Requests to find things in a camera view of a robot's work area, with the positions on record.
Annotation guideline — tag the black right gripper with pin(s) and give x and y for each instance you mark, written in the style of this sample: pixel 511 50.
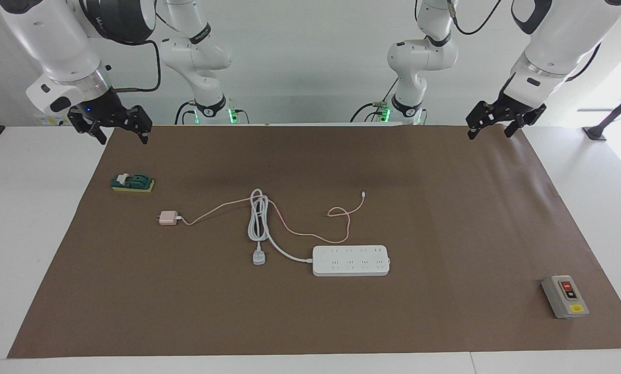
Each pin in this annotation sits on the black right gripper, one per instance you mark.
pixel 105 110

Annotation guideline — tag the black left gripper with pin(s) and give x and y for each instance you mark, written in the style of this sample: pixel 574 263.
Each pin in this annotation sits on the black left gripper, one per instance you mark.
pixel 513 109

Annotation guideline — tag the pink charger block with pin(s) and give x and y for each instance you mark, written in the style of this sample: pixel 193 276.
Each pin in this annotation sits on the pink charger block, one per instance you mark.
pixel 167 218

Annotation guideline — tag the white power strip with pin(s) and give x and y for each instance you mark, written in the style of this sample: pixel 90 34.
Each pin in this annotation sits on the white power strip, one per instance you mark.
pixel 349 261

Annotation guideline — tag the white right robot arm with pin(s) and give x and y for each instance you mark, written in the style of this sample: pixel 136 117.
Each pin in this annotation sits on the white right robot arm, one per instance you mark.
pixel 55 41

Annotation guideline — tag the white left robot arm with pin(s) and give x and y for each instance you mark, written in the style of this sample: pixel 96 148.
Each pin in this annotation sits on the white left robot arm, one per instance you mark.
pixel 559 41

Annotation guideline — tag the white boxes with yellow stickers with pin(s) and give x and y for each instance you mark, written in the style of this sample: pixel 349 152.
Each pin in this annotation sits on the white boxes with yellow stickers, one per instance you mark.
pixel 50 121

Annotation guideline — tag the black clamp stand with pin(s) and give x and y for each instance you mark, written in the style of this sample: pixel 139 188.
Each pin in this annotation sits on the black clamp stand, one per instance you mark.
pixel 614 111

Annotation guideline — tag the brown table mat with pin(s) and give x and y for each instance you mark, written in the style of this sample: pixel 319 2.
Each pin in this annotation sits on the brown table mat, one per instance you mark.
pixel 185 301

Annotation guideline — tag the green knife switch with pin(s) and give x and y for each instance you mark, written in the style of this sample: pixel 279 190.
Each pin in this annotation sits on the green knife switch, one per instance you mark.
pixel 133 183

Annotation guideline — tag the grey push-button switch box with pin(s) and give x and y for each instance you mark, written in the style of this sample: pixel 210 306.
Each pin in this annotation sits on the grey push-button switch box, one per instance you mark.
pixel 565 298

